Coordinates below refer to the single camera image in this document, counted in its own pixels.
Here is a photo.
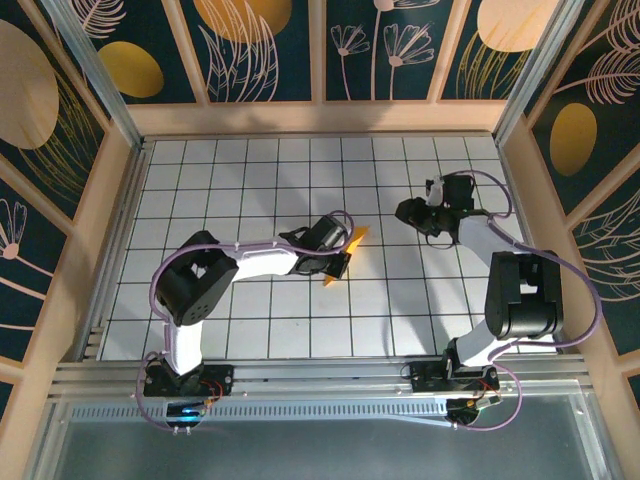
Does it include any grey metal shelf plate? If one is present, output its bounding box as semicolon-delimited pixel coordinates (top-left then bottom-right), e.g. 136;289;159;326
29;394;614;480

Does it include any aluminium corner post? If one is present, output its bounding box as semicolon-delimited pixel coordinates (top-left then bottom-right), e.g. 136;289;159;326
40;0;147;151
492;0;586;147

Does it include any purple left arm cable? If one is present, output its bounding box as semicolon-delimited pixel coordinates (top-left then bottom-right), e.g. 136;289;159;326
135;209;357;435

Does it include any aluminium side rail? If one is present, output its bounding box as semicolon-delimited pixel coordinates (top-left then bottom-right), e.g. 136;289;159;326
74;139;152;362

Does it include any white grid table mat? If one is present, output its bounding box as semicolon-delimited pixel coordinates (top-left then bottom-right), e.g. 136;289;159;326
97;137;559;361

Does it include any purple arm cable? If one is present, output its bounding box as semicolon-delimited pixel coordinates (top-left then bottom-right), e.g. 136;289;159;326
135;209;357;435
429;169;601;432

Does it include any aluminium cross rail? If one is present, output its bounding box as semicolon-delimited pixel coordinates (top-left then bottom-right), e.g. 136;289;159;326
49;353;594;401

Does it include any orange square paper sheet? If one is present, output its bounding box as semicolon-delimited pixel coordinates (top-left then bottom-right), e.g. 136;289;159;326
319;225;372;289

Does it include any slotted grey cable duct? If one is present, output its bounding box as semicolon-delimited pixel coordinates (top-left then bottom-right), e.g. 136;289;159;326
69;397;451;424

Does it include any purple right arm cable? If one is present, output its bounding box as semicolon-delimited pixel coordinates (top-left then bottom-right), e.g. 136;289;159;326
429;169;601;432

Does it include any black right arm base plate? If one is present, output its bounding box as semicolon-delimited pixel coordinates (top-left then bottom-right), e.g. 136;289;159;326
409;360;501;394

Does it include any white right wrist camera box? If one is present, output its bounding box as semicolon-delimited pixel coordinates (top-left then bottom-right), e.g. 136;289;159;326
424;175;447;207

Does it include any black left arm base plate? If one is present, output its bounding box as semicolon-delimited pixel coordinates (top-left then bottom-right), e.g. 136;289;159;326
143;363;235;397

